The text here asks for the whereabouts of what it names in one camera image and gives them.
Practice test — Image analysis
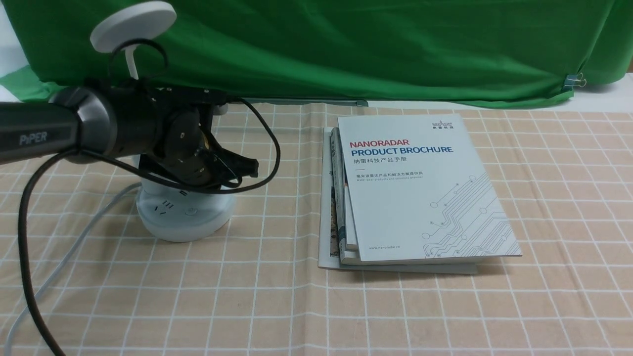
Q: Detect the white lamp power cord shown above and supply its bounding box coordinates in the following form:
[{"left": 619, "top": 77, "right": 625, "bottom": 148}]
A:
[{"left": 0, "top": 182, "right": 142, "bottom": 356}]

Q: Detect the bottom white booklet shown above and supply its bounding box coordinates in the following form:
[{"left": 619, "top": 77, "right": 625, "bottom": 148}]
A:
[{"left": 318, "top": 128, "right": 478, "bottom": 274}]

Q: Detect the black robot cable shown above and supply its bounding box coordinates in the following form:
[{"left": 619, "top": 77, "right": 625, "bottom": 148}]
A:
[{"left": 18, "top": 39, "right": 281, "bottom": 356}]

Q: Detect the white desk lamp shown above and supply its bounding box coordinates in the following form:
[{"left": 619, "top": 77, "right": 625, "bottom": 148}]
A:
[{"left": 90, "top": 0, "right": 236, "bottom": 243}]

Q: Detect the middle book in stack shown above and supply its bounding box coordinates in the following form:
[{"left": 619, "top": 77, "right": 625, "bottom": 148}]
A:
[{"left": 330, "top": 128, "right": 361, "bottom": 265}]

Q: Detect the blue binder clip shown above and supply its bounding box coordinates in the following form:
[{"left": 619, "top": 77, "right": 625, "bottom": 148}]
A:
[{"left": 562, "top": 73, "right": 587, "bottom": 91}]

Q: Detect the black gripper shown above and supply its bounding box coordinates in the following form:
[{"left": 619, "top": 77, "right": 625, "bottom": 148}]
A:
[{"left": 138, "top": 108, "right": 259, "bottom": 186}]

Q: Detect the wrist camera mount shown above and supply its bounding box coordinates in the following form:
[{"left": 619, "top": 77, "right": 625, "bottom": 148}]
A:
[{"left": 156, "top": 86, "right": 228, "bottom": 115}]

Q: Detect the beige checkered tablecloth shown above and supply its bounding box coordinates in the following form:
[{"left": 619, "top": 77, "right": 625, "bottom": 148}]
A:
[{"left": 0, "top": 103, "right": 633, "bottom": 356}]

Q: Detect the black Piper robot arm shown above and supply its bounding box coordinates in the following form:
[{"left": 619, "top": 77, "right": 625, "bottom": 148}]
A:
[{"left": 0, "top": 83, "right": 259, "bottom": 189}]

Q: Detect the white Nanoradar product brochure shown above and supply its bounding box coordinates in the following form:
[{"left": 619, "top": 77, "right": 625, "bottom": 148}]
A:
[{"left": 334, "top": 113, "right": 523, "bottom": 265}]

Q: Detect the green backdrop cloth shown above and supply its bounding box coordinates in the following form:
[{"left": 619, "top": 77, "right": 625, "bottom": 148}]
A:
[{"left": 1, "top": 0, "right": 632, "bottom": 109}]

